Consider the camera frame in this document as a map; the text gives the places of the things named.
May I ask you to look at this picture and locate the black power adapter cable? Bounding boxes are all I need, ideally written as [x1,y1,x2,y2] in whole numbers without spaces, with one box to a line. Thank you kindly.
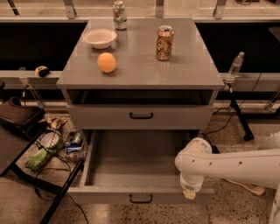
[202,110,236,154]

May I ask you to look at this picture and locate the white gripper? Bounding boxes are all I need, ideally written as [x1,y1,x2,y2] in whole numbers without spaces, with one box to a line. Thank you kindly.
[180,172,204,200]

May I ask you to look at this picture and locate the black tripod leg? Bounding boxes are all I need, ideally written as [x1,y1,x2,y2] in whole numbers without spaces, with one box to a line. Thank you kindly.
[227,83,255,142]

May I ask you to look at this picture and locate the grey drawer cabinet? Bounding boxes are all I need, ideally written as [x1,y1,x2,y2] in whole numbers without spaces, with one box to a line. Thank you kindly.
[55,17,225,130]

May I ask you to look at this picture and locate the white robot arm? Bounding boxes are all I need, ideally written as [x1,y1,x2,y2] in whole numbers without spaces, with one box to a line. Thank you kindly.
[175,132,280,224]

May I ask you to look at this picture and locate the brown gold soda can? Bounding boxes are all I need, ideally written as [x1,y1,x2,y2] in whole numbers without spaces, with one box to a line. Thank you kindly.
[156,25,174,60]

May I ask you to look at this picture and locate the clear plastic water bottle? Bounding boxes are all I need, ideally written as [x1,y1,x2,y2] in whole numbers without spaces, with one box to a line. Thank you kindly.
[226,52,245,83]

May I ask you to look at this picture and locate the grey drawer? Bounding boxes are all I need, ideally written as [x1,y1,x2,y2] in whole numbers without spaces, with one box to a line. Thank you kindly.
[68,130,214,204]
[67,104,214,130]

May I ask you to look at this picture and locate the black folding table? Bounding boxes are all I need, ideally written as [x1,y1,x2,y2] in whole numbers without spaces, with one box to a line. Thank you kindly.
[0,126,84,224]

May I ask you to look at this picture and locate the green snack bag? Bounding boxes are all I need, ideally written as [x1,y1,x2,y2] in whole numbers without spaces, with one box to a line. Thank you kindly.
[25,149,52,172]

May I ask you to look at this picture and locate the tan shoe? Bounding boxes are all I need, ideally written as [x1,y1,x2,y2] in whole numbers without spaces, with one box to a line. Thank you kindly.
[227,179,264,196]

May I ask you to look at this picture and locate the wire basket of clutter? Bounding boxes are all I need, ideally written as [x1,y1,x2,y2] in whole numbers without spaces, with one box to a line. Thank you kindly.
[37,115,87,163]

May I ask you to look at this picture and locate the black tape measure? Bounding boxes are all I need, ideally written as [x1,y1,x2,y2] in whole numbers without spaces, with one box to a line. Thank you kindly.
[35,66,50,78]

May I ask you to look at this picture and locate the white paper bowl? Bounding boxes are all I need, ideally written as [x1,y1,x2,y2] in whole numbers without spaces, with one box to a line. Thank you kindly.
[83,29,117,49]

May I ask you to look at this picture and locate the grey top drawer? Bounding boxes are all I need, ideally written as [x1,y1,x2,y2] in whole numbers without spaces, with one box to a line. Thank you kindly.
[67,104,214,130]

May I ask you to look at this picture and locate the orange fruit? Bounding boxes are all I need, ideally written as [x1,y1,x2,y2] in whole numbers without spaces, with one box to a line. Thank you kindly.
[97,52,116,74]

